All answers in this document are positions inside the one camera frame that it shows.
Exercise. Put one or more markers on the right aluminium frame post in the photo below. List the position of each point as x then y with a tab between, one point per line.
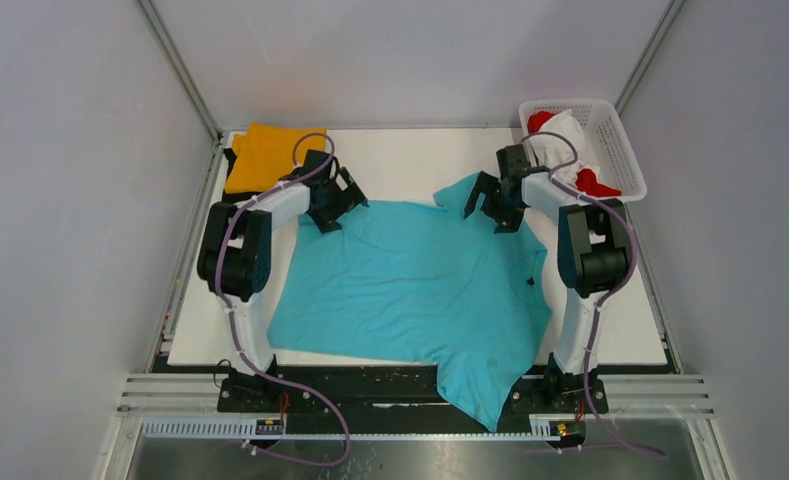
663	26

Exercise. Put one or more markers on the teal t shirt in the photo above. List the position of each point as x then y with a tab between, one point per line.
421	283

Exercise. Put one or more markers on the orange folded t shirt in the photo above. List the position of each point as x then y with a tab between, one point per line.
276	151

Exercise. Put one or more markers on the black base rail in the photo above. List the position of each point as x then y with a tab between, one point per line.
396	400

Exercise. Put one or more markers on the left aluminium frame post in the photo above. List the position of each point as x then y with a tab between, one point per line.
173	56

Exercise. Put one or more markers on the red t shirt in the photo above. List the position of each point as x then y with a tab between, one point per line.
593	184

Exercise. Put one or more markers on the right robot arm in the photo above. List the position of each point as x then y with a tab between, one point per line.
595	258

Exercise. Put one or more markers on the white t shirt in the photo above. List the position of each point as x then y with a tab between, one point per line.
563	149

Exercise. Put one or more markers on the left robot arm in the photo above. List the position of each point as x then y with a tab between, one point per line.
235	256

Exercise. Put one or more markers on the white plastic basket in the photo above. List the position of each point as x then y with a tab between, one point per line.
607	141

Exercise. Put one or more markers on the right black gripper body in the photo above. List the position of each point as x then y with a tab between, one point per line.
506	212

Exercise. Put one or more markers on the aluminium frame post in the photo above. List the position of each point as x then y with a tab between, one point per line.
173	56
663	26

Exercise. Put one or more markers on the black folded t shirt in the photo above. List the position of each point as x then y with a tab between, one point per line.
240	183

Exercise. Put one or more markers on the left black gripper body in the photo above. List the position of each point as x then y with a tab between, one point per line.
336	202

